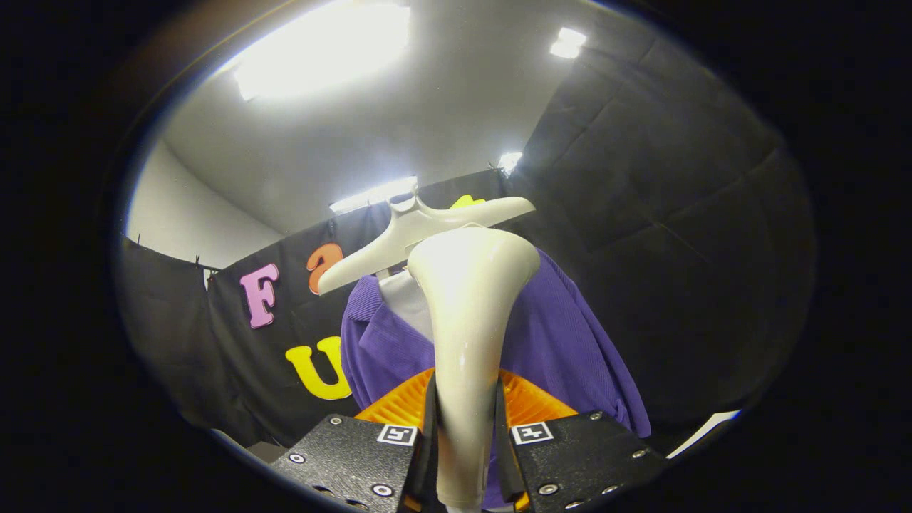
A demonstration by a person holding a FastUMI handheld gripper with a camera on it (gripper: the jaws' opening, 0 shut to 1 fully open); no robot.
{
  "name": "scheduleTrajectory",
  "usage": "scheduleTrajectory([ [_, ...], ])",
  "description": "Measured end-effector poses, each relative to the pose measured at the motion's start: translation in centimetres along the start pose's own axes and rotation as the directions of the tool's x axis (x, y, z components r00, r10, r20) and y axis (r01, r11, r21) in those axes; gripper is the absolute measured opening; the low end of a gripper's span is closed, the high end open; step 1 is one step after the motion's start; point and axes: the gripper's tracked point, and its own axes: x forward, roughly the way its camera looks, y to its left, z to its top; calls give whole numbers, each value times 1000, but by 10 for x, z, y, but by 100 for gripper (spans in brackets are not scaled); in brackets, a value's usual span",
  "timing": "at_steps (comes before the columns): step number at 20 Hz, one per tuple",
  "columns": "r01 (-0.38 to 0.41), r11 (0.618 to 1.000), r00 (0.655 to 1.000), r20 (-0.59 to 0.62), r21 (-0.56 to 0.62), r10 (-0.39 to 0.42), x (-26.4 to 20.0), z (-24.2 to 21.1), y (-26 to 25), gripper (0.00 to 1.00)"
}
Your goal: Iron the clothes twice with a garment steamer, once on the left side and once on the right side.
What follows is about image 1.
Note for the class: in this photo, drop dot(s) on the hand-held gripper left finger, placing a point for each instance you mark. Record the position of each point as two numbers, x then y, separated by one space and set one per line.
356 456

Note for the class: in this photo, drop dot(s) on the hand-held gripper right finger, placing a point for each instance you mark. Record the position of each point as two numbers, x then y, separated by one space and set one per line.
570 456

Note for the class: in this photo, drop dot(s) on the white garment steamer head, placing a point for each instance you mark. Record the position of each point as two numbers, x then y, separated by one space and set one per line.
470 306

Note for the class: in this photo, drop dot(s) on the white padded garment form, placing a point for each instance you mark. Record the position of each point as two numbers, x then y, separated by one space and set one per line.
410 303

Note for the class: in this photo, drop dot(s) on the white plastic clothes hanger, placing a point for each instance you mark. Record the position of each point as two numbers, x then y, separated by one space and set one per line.
385 249

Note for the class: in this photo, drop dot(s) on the white box unit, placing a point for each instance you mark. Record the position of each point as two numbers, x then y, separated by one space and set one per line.
705 432

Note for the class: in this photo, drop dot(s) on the long ceiling light strip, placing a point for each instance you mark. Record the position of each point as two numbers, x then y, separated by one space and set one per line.
374 194

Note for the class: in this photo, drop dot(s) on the black backdrop cloth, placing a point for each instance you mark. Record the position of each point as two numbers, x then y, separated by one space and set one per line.
677 214

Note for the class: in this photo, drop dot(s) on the large ceiling light panel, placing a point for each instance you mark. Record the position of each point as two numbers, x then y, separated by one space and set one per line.
320 46

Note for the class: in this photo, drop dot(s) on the small ceiling light panel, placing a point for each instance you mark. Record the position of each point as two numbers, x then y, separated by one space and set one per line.
568 43

